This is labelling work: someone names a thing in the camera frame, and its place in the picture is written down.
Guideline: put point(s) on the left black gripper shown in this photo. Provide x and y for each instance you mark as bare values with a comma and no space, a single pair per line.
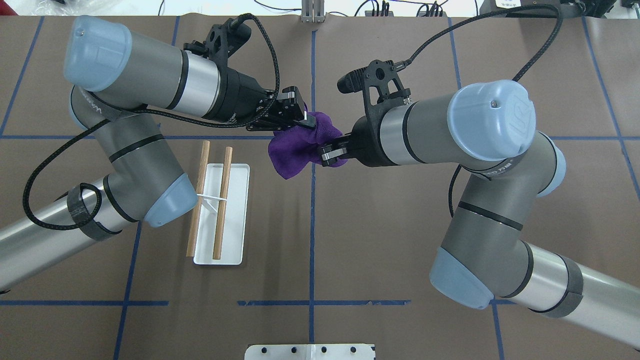
241,97

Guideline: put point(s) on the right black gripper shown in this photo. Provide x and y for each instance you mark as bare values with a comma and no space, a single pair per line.
366,142

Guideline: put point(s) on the purple towel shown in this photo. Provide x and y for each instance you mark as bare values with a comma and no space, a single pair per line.
291,150

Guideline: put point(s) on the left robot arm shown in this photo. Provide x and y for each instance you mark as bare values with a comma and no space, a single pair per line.
121,79

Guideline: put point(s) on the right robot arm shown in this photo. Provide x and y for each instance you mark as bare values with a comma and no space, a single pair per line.
489,129

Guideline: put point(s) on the right wooden rack bar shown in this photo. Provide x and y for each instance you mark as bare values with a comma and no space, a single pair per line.
222,204

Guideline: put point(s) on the wooden rack bar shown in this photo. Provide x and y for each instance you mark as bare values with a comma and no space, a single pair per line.
222,204
196,211

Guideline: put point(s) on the left wooden rack bar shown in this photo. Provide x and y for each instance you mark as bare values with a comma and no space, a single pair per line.
196,211

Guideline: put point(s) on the white rack base tray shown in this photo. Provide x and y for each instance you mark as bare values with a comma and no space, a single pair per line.
235,220

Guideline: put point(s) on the black power strip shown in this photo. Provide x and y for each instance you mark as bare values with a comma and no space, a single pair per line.
379,9

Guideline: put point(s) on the white mounting plate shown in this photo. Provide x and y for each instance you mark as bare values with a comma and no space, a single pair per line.
328,351

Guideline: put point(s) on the black device with label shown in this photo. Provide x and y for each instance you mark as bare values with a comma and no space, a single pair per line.
568,8

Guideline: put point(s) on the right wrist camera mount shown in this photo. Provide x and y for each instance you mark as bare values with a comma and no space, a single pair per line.
380,85

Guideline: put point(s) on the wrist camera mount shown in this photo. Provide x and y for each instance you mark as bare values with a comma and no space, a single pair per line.
380,85
221,42

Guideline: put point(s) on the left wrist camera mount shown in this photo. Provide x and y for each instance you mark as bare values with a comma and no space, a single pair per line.
221,42

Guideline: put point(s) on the white rack bracket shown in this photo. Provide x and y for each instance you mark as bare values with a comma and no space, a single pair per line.
210,203

